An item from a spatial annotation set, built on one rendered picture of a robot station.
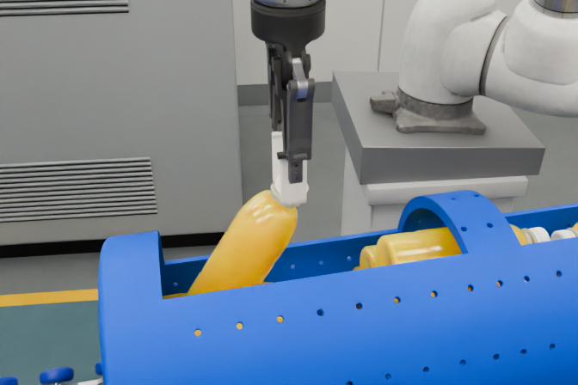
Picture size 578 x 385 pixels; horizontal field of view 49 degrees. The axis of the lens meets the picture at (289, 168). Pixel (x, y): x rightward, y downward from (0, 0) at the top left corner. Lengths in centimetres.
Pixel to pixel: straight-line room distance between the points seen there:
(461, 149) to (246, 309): 69
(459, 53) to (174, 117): 131
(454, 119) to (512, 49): 20
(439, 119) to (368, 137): 15
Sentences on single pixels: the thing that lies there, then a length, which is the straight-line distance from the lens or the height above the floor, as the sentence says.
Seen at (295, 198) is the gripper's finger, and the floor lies 127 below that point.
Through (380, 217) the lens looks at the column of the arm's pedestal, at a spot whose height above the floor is 92.
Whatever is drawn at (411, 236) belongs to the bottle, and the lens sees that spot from 78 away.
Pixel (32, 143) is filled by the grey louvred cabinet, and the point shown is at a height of 55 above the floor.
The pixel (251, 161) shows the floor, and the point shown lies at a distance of 319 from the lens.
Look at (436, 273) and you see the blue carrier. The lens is 72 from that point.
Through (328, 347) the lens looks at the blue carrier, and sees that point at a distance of 68.
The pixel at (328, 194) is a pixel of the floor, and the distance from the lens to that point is 294.
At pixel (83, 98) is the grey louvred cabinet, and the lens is 230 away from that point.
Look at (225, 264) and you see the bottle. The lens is 77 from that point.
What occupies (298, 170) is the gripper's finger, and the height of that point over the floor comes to 131.
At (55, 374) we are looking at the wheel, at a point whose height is 98.
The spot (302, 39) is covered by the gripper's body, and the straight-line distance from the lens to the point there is 62.
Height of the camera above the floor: 169
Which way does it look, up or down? 33 degrees down
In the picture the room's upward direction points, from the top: straight up
